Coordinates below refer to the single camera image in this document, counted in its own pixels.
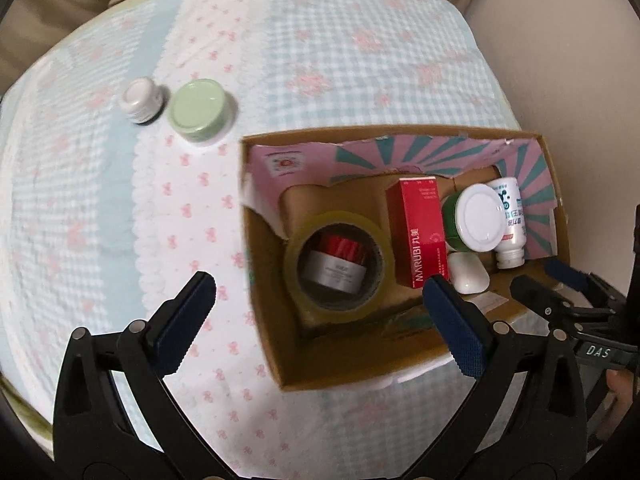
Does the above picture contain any yellow tape roll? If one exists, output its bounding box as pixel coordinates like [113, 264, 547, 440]
[283, 211, 396, 323]

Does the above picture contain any cardboard box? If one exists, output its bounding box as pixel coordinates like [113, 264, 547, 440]
[239, 129, 571, 392]

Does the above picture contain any white earbuds case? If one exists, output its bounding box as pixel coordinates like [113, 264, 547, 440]
[446, 251, 491, 295]

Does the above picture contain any green jar with white lid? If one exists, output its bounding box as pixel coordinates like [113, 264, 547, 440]
[440, 183, 506, 253]

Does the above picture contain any small white jar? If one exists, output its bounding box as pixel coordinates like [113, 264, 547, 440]
[120, 77, 165, 126]

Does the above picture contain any person's right hand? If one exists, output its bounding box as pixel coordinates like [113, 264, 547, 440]
[604, 369, 636, 413]

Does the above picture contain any red carton box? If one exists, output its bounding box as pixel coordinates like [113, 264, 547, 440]
[385, 176, 451, 289]

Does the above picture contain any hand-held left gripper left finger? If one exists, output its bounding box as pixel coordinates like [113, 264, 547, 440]
[52, 271, 217, 480]

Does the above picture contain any white plastic bottle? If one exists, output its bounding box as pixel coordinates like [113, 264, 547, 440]
[487, 177, 526, 269]

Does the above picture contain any pale green jar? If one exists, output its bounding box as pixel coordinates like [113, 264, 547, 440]
[167, 79, 236, 143]

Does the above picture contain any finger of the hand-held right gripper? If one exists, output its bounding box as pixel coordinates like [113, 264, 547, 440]
[545, 258, 601, 292]
[510, 274, 583, 330]

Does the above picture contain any grey jar with red lid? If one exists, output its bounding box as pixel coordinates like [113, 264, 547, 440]
[298, 234, 370, 295]

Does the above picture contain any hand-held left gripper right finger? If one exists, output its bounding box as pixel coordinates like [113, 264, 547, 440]
[422, 274, 588, 480]

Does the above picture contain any checkered floral bed sheet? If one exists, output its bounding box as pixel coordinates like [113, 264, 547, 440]
[0, 0, 526, 480]

